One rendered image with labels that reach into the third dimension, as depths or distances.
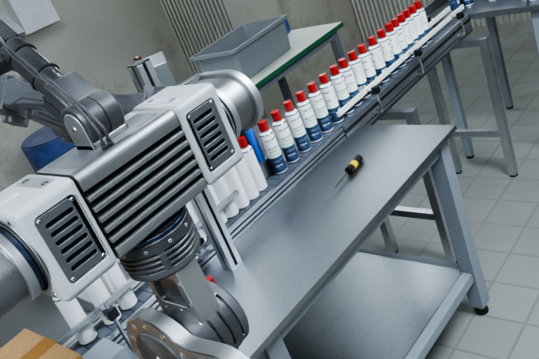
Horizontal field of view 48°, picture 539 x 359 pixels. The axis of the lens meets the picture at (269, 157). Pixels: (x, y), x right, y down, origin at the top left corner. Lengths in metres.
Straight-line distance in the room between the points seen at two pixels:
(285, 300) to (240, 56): 2.26
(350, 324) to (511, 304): 0.67
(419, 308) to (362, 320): 0.22
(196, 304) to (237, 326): 0.09
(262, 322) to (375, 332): 0.85
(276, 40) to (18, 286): 3.24
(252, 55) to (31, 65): 2.81
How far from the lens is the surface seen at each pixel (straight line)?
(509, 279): 2.79
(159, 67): 1.62
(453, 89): 3.53
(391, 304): 2.45
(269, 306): 1.62
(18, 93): 1.39
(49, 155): 4.24
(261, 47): 3.81
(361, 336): 2.36
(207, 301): 1.06
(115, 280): 1.75
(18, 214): 0.84
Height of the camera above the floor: 1.77
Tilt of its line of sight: 23 degrees down
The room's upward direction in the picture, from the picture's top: 22 degrees counter-clockwise
